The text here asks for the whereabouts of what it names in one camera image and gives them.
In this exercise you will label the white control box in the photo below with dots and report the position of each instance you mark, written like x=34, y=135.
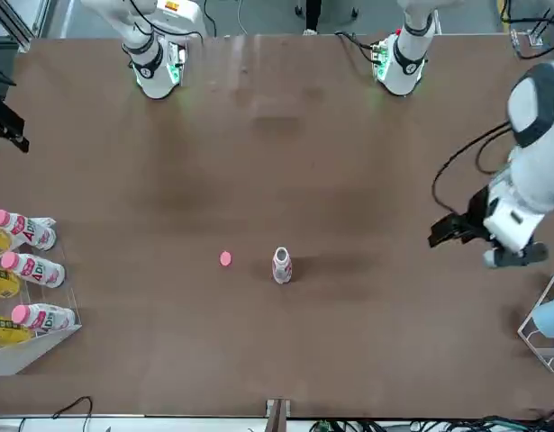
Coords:
x=177, y=11

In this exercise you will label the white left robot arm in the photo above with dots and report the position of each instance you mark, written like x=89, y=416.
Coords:
x=409, y=67

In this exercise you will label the aluminium frame beam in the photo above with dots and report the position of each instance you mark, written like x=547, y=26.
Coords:
x=22, y=18

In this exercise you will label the white side table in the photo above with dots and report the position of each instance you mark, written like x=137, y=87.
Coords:
x=123, y=425

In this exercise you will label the person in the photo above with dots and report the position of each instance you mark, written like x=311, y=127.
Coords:
x=313, y=15

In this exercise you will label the light blue cup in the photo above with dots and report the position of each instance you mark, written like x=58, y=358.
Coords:
x=551, y=319

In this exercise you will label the pink bottle cap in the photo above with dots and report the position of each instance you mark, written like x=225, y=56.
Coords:
x=225, y=258

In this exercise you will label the silver frame bracket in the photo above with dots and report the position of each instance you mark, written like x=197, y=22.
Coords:
x=531, y=38

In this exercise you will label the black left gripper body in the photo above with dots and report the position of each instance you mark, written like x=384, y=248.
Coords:
x=477, y=216

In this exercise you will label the aluminium frame post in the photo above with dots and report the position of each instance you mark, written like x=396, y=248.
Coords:
x=276, y=416

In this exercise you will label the clear acrylic bottle shelf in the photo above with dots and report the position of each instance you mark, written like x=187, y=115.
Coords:
x=33, y=355

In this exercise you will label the white bottle with pink cap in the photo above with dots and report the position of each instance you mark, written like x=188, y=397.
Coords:
x=26, y=229
x=47, y=317
x=38, y=270

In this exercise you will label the white drink bottle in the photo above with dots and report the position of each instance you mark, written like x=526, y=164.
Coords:
x=282, y=270

